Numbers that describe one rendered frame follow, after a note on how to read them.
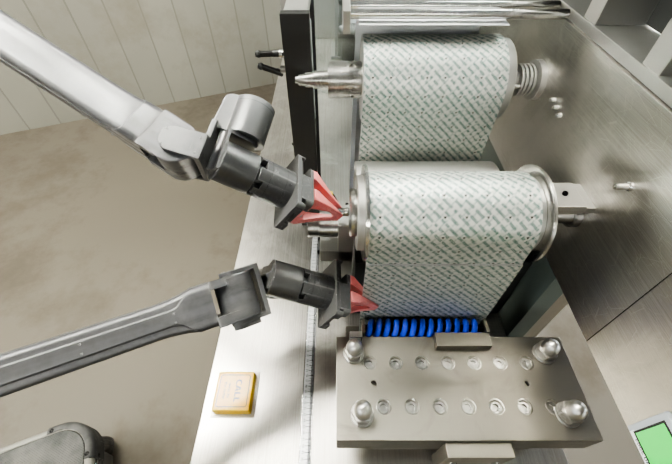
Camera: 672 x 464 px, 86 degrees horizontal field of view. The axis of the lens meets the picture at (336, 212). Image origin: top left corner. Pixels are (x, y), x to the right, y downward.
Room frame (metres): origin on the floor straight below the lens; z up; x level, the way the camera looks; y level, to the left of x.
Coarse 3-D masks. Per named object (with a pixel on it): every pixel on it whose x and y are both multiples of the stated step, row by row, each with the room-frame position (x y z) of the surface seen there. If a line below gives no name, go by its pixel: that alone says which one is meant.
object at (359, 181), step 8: (360, 176) 0.39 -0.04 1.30; (360, 184) 0.37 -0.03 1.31; (360, 192) 0.36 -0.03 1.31; (360, 200) 0.35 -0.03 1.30; (544, 200) 0.35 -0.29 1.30; (360, 208) 0.34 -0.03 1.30; (544, 208) 0.34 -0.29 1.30; (360, 216) 0.33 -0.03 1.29; (544, 216) 0.33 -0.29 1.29; (360, 224) 0.32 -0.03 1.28; (544, 224) 0.32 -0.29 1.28; (360, 232) 0.32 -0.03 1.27; (360, 240) 0.31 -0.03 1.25; (360, 248) 0.32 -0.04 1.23
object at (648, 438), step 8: (664, 424) 0.09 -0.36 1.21; (640, 432) 0.09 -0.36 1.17; (648, 432) 0.09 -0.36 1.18; (656, 432) 0.09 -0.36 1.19; (664, 432) 0.09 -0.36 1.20; (640, 440) 0.09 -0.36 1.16; (648, 440) 0.08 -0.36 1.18; (656, 440) 0.08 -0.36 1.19; (664, 440) 0.08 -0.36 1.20; (648, 448) 0.08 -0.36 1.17; (656, 448) 0.08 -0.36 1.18; (664, 448) 0.07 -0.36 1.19; (648, 456) 0.07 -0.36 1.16; (656, 456) 0.07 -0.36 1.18; (664, 456) 0.07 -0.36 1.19
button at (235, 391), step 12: (228, 372) 0.24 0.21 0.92; (240, 372) 0.24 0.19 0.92; (252, 372) 0.24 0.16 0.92; (228, 384) 0.22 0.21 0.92; (240, 384) 0.22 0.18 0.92; (252, 384) 0.22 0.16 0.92; (216, 396) 0.20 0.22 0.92; (228, 396) 0.20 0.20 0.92; (240, 396) 0.20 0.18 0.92; (252, 396) 0.20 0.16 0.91; (216, 408) 0.18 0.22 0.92; (228, 408) 0.18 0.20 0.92; (240, 408) 0.18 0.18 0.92
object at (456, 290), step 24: (384, 264) 0.31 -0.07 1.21; (408, 264) 0.31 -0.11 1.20; (432, 264) 0.31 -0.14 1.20; (456, 264) 0.31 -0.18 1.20; (480, 264) 0.31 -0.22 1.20; (504, 264) 0.31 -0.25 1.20; (384, 288) 0.30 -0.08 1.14; (408, 288) 0.30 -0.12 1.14; (432, 288) 0.30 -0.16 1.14; (456, 288) 0.30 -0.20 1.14; (480, 288) 0.30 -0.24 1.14; (504, 288) 0.30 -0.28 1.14; (360, 312) 0.31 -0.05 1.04; (384, 312) 0.31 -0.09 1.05; (408, 312) 0.31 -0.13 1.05; (432, 312) 0.31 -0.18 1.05; (456, 312) 0.31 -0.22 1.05; (480, 312) 0.31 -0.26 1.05
